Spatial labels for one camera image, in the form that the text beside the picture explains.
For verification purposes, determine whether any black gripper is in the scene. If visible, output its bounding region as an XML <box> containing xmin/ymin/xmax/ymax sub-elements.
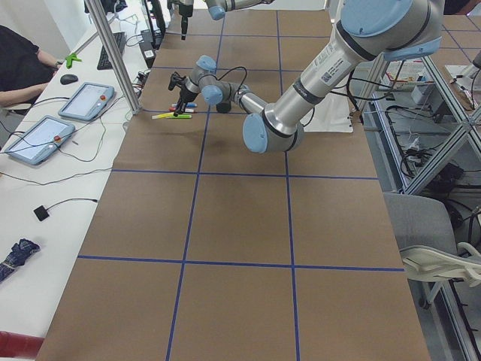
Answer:
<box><xmin>174</xmin><ymin>81</ymin><xmax>193</xmax><ymax>116</ymax></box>

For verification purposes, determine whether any blue marker pen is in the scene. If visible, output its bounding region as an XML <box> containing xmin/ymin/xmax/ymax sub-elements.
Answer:
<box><xmin>171</xmin><ymin>102</ymin><xmax>198</xmax><ymax>108</ymax></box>

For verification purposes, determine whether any white red-capped marker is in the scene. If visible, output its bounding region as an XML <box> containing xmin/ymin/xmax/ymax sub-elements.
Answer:
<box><xmin>169</xmin><ymin>107</ymin><xmax>197</xmax><ymax>114</ymax></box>

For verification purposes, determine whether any yellow marker pen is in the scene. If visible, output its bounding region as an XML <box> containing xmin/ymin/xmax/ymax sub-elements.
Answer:
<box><xmin>151</xmin><ymin>112</ymin><xmax>177</xmax><ymax>120</ymax></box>

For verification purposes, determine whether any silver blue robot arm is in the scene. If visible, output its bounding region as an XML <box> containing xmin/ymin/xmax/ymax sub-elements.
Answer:
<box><xmin>205</xmin><ymin>0</ymin><xmax>274</xmax><ymax>20</ymax></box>
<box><xmin>168</xmin><ymin>0</ymin><xmax>444</xmax><ymax>153</ymax></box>

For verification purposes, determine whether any black mesh pen cup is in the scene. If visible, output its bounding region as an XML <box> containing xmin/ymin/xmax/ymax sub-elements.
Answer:
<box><xmin>216</xmin><ymin>102</ymin><xmax>231</xmax><ymax>114</ymax></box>

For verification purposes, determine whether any black keyboard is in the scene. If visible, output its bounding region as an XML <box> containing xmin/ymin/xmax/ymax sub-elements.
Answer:
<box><xmin>96</xmin><ymin>31</ymin><xmax>127</xmax><ymax>71</ymax></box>

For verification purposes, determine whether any far teach pendant tablet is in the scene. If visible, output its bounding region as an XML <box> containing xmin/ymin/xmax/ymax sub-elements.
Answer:
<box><xmin>58</xmin><ymin>82</ymin><xmax>115</xmax><ymax>121</ymax></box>

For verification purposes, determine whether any teach pendant tablet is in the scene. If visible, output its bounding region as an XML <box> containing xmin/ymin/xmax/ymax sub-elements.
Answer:
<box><xmin>58</xmin><ymin>82</ymin><xmax>115</xmax><ymax>121</ymax></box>
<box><xmin>4</xmin><ymin>116</ymin><xmax>76</xmax><ymax>165</ymax></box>

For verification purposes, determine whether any black computer mouse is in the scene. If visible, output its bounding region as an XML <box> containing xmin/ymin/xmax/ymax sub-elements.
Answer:
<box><xmin>59</xmin><ymin>74</ymin><xmax>79</xmax><ymax>85</ymax></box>

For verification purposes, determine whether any green plastic clamp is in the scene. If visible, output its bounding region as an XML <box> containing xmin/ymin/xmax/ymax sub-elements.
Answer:
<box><xmin>65</xmin><ymin>53</ymin><xmax>82</xmax><ymax>69</ymax></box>

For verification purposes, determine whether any brown paper table mat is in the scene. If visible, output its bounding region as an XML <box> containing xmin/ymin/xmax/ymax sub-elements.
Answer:
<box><xmin>38</xmin><ymin>11</ymin><xmax>429</xmax><ymax>360</ymax></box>

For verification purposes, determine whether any near teach pendant tablet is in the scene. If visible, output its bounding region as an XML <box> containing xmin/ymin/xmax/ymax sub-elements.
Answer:
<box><xmin>4</xmin><ymin>116</ymin><xmax>76</xmax><ymax>165</ymax></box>

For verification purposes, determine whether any person in black shirt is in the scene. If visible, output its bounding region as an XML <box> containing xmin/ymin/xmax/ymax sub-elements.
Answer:
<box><xmin>1</xmin><ymin>26</ymin><xmax>62</xmax><ymax>108</ymax></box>

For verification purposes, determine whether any small black pad device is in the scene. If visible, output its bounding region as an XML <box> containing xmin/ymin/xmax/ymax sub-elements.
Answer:
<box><xmin>33</xmin><ymin>205</ymin><xmax>50</xmax><ymax>222</ymax></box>

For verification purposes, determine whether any folded dark blue umbrella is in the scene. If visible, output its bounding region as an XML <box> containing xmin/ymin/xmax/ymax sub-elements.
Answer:
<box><xmin>1</xmin><ymin>238</ymin><xmax>41</xmax><ymax>282</ymax></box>

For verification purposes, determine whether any grey office chair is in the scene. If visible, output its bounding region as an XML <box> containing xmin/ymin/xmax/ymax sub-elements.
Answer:
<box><xmin>383</xmin><ymin>193</ymin><xmax>480</xmax><ymax>309</ymax></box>

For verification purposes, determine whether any silver aluminium frame post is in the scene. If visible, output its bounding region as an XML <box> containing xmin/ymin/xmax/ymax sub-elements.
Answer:
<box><xmin>85</xmin><ymin>0</ymin><xmax>141</xmax><ymax>115</ymax></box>

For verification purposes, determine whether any black pad cable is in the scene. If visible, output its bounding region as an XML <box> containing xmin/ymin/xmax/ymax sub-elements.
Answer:
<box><xmin>47</xmin><ymin>197</ymin><xmax>98</xmax><ymax>211</ymax></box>

